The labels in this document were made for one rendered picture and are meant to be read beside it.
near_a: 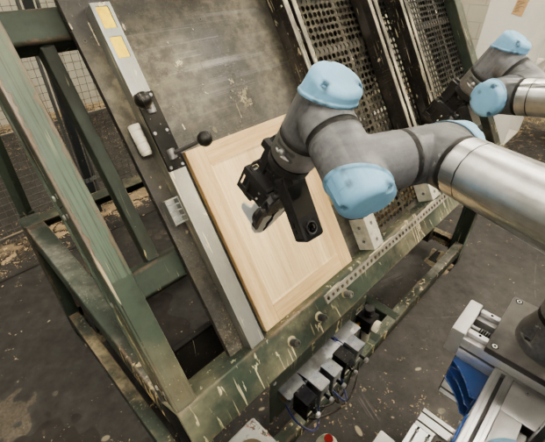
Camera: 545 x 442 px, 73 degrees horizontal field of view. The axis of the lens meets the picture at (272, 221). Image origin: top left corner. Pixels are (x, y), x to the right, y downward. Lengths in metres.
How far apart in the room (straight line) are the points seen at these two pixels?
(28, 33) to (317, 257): 0.98
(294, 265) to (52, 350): 1.67
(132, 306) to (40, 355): 1.62
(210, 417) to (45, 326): 1.73
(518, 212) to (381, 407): 1.74
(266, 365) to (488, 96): 0.86
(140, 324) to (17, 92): 0.55
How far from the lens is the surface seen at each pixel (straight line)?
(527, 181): 0.43
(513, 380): 1.16
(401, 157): 0.47
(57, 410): 2.27
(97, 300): 1.49
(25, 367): 2.50
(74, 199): 0.89
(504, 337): 1.10
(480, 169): 0.45
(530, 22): 4.69
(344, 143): 0.45
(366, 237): 1.39
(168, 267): 1.03
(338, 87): 0.47
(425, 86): 1.89
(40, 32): 1.09
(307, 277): 1.23
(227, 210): 1.05
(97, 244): 0.90
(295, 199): 0.59
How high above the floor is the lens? 1.80
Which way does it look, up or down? 36 degrees down
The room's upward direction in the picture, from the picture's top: straight up
